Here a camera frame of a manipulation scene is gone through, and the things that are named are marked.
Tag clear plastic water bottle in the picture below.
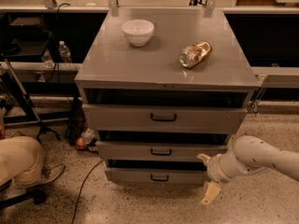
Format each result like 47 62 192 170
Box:
59 41 72 63

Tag black office chair base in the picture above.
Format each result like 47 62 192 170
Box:
0 187 47 210

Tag grey top drawer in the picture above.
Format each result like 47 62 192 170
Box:
83 105 247 134

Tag grey sneaker shoe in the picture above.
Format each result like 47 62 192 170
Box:
37 164 64 185

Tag grey metal drawer cabinet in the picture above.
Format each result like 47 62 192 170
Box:
75 7 258 171

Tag person leg beige trousers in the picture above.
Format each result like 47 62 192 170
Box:
0 136 44 187

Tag grey bottom drawer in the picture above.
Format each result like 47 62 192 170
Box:
105 168 208 185

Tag grey middle drawer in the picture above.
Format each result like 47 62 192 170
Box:
96 141 227 162

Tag grey drawer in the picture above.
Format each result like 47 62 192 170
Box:
96 141 227 162
83 105 247 134
105 168 208 185

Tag dark bag with items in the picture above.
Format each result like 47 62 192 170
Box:
65 100 97 152

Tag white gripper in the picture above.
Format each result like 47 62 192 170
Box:
196 154 231 205

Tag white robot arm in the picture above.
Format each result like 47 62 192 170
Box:
197 135 299 205

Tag black floor cable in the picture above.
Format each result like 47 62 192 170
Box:
70 158 105 224

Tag white ceramic bowl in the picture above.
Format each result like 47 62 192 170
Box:
121 20 154 47

